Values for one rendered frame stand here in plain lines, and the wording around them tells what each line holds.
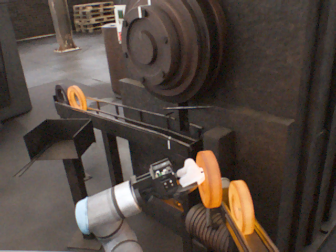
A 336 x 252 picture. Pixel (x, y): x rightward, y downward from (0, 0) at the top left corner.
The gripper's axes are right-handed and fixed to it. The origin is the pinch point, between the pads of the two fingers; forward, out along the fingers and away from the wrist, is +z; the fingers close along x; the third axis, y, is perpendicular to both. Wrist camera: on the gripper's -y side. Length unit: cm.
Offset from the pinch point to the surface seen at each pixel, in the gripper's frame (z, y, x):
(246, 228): 4.1, -16.7, -7.6
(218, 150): 8.4, -12.2, 26.8
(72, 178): -63, -23, 73
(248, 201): 7.4, -10.4, -5.2
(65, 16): -140, 43, 742
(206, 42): 16.7, 25.9, 30.5
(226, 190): 4.1, -14.8, 8.0
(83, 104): -50, -1, 118
